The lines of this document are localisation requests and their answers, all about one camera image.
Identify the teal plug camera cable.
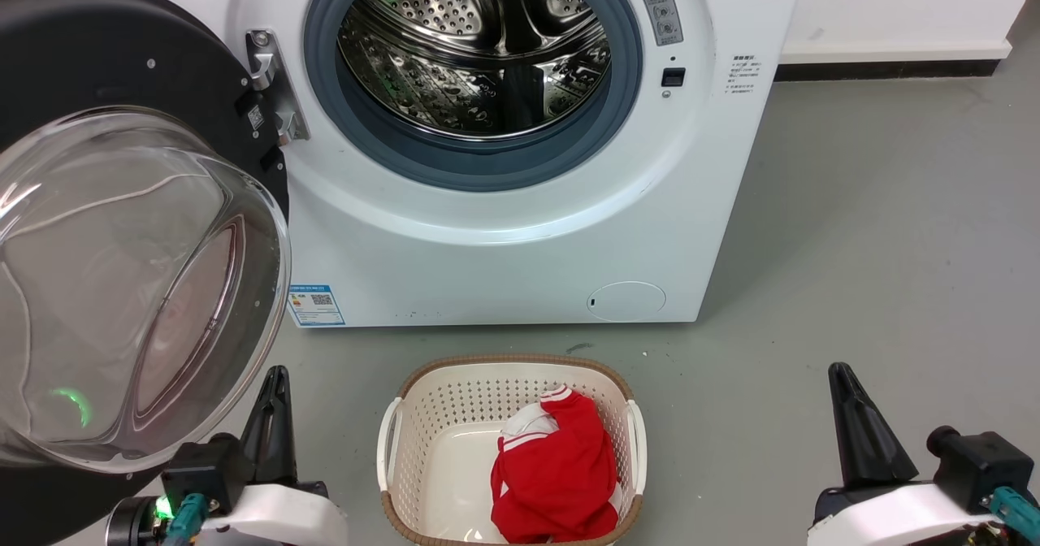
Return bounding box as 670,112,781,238
990,486,1040,540
165,492,206,546

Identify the blue energy label sticker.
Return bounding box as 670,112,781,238
288,284,347,328

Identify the metal door hinge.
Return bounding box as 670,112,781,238
245,29,311,145

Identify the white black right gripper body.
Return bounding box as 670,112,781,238
808,479,1018,546

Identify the small printed text sticker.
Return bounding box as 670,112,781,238
725,54,762,105

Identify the round white filter cover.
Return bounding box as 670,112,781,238
587,280,668,323

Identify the teal plug left camera cable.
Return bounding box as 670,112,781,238
165,492,206,546

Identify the cream plastic laundry basket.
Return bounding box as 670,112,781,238
377,354,648,546

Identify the steel perforated washer drum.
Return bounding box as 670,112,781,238
337,0,612,142

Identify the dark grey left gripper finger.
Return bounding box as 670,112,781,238
239,365,298,487

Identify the grey warning label plate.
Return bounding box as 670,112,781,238
634,0,685,48

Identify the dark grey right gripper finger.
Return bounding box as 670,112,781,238
828,362,920,489

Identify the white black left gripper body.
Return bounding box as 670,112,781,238
106,481,350,546

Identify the red and white garment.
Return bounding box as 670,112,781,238
490,384,623,544

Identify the black round glass washer door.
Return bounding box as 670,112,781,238
0,0,293,546

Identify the teal plug right camera cable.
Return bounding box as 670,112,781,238
990,486,1040,540

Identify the white front-load washing machine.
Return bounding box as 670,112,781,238
122,0,809,329

